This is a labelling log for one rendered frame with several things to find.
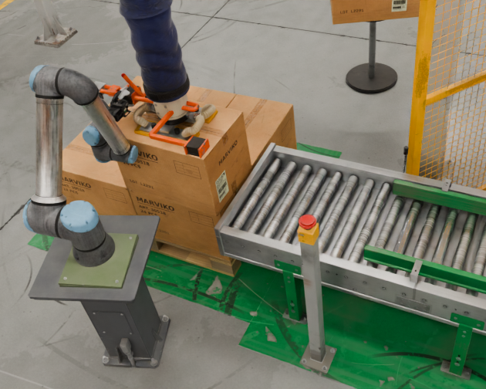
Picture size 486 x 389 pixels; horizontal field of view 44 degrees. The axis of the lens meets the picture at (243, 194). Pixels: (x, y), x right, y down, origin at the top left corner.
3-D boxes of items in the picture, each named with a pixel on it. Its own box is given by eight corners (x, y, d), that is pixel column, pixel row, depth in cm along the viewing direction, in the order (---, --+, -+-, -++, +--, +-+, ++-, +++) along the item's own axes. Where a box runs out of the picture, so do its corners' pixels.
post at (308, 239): (326, 353, 311) (318, 222, 241) (322, 363, 307) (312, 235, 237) (314, 348, 314) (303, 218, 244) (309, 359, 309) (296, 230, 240)
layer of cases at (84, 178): (297, 152, 404) (293, 103, 376) (230, 261, 344) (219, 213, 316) (150, 120, 451) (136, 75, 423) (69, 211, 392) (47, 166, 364)
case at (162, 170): (252, 168, 338) (243, 111, 310) (217, 217, 315) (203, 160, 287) (165, 145, 363) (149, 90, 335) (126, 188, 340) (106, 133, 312)
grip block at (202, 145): (210, 147, 277) (208, 138, 273) (200, 158, 272) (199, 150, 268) (194, 143, 280) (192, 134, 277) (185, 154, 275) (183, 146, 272)
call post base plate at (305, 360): (337, 349, 312) (336, 346, 310) (326, 373, 303) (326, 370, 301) (310, 339, 318) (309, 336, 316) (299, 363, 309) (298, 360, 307)
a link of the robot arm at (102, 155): (112, 166, 302) (106, 147, 293) (92, 163, 305) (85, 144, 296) (120, 153, 308) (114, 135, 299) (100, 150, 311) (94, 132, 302)
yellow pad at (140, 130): (200, 134, 301) (198, 126, 298) (190, 147, 295) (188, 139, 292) (145, 122, 315) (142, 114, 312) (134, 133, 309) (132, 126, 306)
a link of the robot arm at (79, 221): (96, 253, 263) (84, 228, 250) (62, 246, 267) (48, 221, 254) (111, 227, 272) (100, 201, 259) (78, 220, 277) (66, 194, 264)
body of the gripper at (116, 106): (132, 110, 308) (119, 125, 301) (118, 108, 312) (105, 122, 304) (127, 99, 303) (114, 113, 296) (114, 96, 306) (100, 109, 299)
